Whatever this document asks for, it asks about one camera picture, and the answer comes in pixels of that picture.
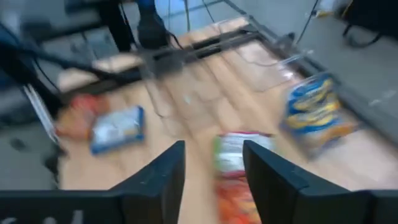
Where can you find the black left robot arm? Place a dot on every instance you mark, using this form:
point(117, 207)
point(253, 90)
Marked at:
point(152, 31)

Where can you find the black metal rig frame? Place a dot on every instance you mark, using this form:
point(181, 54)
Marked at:
point(199, 49)

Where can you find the white flat strip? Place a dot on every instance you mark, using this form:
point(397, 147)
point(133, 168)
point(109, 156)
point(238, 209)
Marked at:
point(42, 115)

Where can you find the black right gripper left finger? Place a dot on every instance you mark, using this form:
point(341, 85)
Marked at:
point(77, 207)

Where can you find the lime chili Maruchan noodle pack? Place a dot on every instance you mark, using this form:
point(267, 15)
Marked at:
point(241, 152)

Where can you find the orange Maruchan noodle pack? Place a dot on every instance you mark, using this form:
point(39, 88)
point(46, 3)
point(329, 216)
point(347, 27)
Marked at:
point(236, 202)
point(77, 116)

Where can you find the blue Maruchan noodle pack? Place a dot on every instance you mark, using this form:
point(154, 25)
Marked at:
point(311, 88)
point(118, 130)
point(311, 119)

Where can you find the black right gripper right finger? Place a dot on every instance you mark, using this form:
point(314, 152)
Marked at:
point(311, 205)

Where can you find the clear plastic bin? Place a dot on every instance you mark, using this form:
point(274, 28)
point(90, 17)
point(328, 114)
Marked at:
point(342, 137)
point(264, 68)

